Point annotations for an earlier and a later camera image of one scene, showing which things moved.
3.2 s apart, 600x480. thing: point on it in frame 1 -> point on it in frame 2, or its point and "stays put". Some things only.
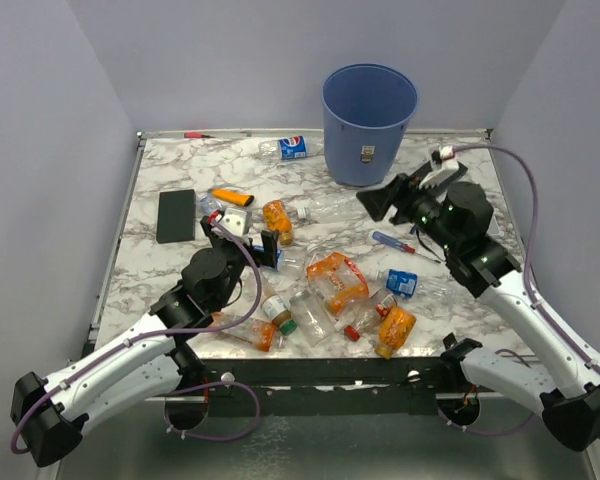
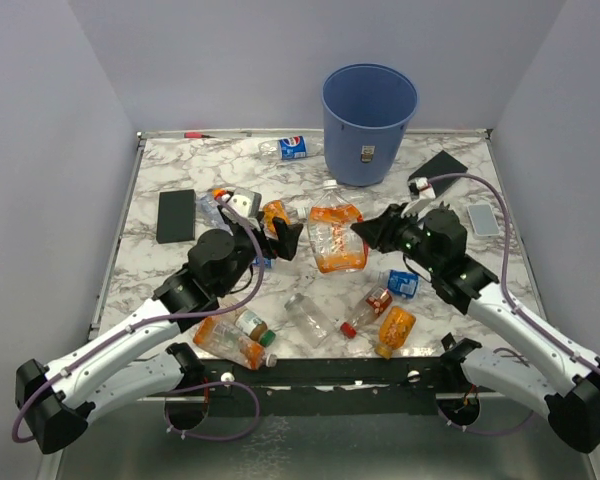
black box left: (176, 216) stays put
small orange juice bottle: (278, 219) stays put
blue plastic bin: (368, 109) stays put
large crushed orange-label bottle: (336, 283) -> (336, 246)
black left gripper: (268, 255) -> (288, 234)
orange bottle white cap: (259, 334) -> (223, 339)
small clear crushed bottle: (207, 204) stays put
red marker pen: (196, 135) stays put
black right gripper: (379, 200) -> (378, 232)
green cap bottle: (279, 315) -> (252, 325)
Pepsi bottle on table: (284, 148) stays put
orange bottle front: (394, 331) stays put
